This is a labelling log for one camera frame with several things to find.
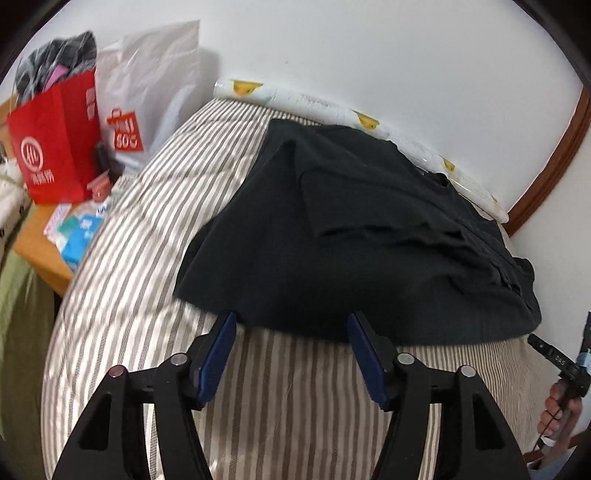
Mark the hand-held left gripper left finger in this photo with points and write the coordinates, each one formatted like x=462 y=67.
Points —
x=214 y=360

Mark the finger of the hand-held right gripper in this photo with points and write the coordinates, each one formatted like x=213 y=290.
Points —
x=542 y=348

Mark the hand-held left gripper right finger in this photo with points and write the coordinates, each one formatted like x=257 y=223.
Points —
x=364 y=355

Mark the black sweatshirt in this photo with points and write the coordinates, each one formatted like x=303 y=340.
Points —
x=346 y=230

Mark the person's right hand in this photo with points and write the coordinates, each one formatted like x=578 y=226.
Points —
x=554 y=417

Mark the striped mattress pad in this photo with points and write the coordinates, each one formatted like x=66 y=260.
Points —
x=138 y=277

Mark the blue tissue packet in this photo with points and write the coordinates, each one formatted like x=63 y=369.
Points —
x=83 y=240

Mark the green bedsheet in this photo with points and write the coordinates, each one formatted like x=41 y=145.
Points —
x=21 y=323

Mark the small pink packet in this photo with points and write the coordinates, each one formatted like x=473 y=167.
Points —
x=100 y=189

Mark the wooden nightstand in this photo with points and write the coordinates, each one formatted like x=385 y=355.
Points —
x=37 y=254

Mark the white printed card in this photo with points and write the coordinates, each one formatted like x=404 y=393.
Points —
x=57 y=221

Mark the white floral quilt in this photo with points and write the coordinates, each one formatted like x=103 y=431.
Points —
x=9 y=194

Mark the white roll with yellow print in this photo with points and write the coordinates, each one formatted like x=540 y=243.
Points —
x=286 y=97

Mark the red paper bag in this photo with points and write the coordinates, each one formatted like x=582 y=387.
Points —
x=55 y=138

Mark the white plastic bag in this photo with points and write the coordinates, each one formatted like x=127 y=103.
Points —
x=143 y=83

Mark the grey checked cloth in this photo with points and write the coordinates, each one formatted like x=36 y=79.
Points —
x=51 y=60

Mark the brown wooden door frame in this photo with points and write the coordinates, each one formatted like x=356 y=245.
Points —
x=554 y=175

